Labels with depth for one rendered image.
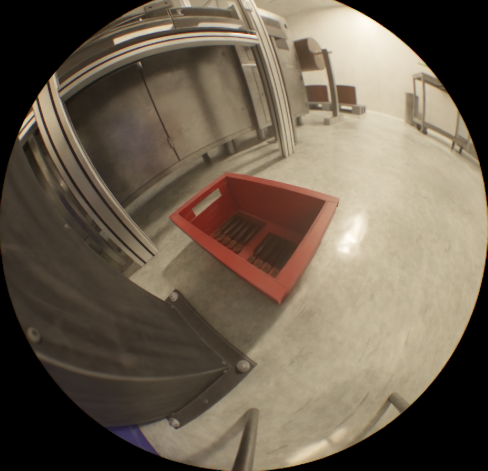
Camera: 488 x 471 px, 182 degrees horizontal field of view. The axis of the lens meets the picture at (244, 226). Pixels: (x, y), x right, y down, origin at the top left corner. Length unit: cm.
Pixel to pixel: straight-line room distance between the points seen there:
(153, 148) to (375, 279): 87
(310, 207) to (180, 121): 68
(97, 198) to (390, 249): 71
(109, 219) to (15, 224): 34
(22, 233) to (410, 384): 53
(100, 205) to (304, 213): 48
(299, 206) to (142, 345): 32
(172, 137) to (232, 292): 68
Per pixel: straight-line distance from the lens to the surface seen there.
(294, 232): 37
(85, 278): 18
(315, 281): 31
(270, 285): 18
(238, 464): 22
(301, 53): 177
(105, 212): 45
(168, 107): 79
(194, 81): 88
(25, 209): 19
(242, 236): 37
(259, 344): 29
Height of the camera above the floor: 29
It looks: 44 degrees down
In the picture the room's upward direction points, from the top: 21 degrees counter-clockwise
